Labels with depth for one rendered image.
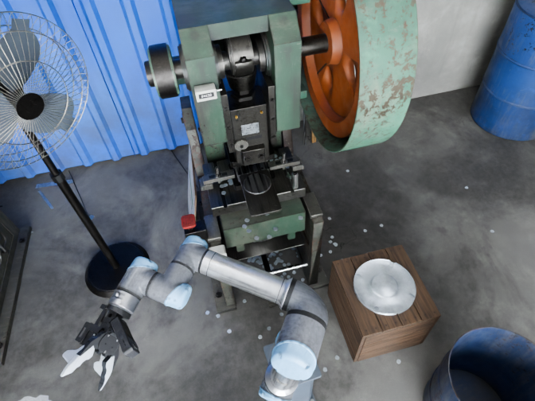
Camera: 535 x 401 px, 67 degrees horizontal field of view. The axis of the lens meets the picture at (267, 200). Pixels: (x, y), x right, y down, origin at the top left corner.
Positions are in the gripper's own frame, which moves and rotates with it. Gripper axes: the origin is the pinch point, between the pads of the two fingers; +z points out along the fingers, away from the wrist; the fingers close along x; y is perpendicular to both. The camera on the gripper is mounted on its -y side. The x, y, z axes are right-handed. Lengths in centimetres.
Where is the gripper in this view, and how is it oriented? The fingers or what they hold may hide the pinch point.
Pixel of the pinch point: (82, 386)
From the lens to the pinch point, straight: 120.7
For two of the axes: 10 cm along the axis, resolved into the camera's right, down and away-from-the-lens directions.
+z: -3.7, 8.0, -4.7
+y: -8.9, -1.4, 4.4
